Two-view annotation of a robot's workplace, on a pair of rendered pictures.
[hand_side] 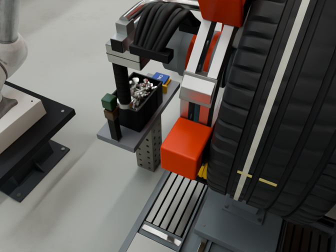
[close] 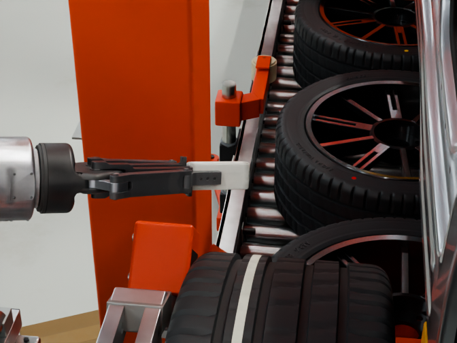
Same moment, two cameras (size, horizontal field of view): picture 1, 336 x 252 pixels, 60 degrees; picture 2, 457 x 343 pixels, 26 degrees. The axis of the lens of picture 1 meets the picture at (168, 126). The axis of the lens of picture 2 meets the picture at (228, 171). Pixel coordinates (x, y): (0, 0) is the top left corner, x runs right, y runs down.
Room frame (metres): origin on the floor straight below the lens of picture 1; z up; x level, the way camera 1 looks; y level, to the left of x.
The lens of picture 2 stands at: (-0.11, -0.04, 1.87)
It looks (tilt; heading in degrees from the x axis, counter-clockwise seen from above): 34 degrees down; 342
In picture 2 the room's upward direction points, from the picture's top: straight up
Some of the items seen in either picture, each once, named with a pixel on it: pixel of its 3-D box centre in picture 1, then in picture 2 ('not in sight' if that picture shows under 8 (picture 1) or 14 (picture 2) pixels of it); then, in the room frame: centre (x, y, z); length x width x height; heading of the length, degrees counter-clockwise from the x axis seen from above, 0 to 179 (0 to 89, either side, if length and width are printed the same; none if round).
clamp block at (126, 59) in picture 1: (128, 51); not in sight; (0.58, 0.09, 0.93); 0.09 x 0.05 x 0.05; 64
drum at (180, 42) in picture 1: (205, 55); not in sight; (0.68, -0.10, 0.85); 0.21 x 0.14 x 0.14; 64
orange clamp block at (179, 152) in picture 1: (186, 147); not in sight; (0.36, -0.04, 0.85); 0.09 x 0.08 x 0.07; 154
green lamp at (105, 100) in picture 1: (109, 101); not in sight; (0.72, 0.20, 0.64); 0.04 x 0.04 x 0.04; 64
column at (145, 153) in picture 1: (148, 137); not in sight; (0.92, 0.10, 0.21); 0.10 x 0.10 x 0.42; 64
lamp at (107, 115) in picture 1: (111, 112); not in sight; (0.72, 0.20, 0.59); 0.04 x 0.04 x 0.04; 64
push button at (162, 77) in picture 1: (159, 79); not in sight; (1.05, 0.04, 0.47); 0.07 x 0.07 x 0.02; 64
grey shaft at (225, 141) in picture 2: not in sight; (230, 158); (2.16, -0.79, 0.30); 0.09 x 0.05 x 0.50; 154
